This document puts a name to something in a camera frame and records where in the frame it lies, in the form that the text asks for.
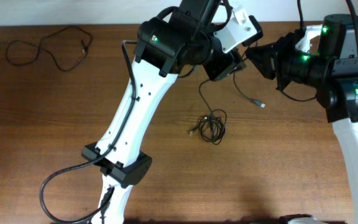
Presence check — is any black cable bundle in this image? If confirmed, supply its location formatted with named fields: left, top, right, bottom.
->
left=188, top=108, right=228, bottom=145

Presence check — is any separated black usb cable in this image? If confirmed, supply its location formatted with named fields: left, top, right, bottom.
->
left=5, top=25, right=93, bottom=73
left=198, top=40, right=266, bottom=116

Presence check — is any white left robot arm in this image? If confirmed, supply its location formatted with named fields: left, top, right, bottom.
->
left=82, top=1, right=241, bottom=223

